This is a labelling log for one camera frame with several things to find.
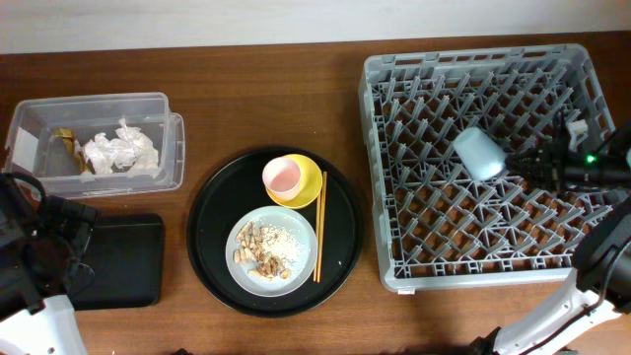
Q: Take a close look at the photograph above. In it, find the blue cup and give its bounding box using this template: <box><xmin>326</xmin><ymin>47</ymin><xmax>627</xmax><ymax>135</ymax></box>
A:
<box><xmin>454</xmin><ymin>127</ymin><xmax>507</xmax><ymax>181</ymax></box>

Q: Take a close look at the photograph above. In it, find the black rectangular tray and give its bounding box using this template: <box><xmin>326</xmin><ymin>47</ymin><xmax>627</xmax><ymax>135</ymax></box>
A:
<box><xmin>70</xmin><ymin>214</ymin><xmax>165</xmax><ymax>311</ymax></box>

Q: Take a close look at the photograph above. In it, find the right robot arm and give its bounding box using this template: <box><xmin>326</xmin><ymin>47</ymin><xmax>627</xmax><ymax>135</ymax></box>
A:
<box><xmin>467</xmin><ymin>112</ymin><xmax>630</xmax><ymax>355</ymax></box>

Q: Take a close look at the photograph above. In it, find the large white napkin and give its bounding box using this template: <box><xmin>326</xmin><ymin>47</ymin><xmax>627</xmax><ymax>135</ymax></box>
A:
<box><xmin>114</xmin><ymin>117</ymin><xmax>159</xmax><ymax>171</ymax></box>

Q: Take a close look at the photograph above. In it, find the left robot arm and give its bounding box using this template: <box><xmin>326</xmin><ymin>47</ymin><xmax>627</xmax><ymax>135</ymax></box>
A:
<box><xmin>1</xmin><ymin>173</ymin><xmax>98</xmax><ymax>354</ymax></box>

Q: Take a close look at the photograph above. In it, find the wooden chopstick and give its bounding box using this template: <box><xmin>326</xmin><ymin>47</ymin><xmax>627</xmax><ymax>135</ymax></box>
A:
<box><xmin>319</xmin><ymin>172</ymin><xmax>327</xmax><ymax>282</ymax></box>
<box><xmin>314</xmin><ymin>189</ymin><xmax>321</xmax><ymax>283</ymax></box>

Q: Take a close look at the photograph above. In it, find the gold foil wrapper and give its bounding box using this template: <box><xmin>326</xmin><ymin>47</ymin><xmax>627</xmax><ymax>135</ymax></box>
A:
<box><xmin>52</xmin><ymin>127</ymin><xmax>94</xmax><ymax>176</ymax></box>

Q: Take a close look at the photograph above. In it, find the pink cup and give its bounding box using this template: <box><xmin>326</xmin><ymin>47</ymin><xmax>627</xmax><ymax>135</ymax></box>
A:
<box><xmin>262</xmin><ymin>157</ymin><xmax>302</xmax><ymax>201</ymax></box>

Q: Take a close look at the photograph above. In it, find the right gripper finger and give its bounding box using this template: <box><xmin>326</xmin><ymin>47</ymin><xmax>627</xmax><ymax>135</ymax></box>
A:
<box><xmin>508</xmin><ymin>166</ymin><xmax>555</xmax><ymax>190</ymax></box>
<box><xmin>505</xmin><ymin>145</ymin><xmax>556</xmax><ymax>166</ymax></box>

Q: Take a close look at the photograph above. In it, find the clear plastic waste bin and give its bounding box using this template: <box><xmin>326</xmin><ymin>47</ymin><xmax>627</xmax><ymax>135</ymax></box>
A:
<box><xmin>3</xmin><ymin>93</ymin><xmax>185</xmax><ymax>199</ymax></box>

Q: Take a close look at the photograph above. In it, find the grey plate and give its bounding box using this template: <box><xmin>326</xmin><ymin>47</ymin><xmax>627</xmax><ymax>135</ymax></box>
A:
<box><xmin>225</xmin><ymin>206</ymin><xmax>316</xmax><ymax>298</ymax></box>

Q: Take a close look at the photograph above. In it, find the yellow bowl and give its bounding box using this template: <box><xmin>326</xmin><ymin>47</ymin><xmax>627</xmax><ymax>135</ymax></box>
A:
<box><xmin>265</xmin><ymin>154</ymin><xmax>322</xmax><ymax>209</ymax></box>

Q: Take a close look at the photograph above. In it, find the grey dishwasher rack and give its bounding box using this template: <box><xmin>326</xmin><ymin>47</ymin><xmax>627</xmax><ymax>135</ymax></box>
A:
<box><xmin>358</xmin><ymin>44</ymin><xmax>625</xmax><ymax>294</ymax></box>

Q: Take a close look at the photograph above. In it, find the peanut shells and rice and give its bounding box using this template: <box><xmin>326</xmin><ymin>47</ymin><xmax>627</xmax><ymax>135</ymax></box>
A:
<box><xmin>232</xmin><ymin>221</ymin><xmax>304</xmax><ymax>281</ymax></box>

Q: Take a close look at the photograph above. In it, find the small white napkin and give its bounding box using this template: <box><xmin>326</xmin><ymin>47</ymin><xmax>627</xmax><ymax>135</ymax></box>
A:
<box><xmin>83</xmin><ymin>133</ymin><xmax>126</xmax><ymax>175</ymax></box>

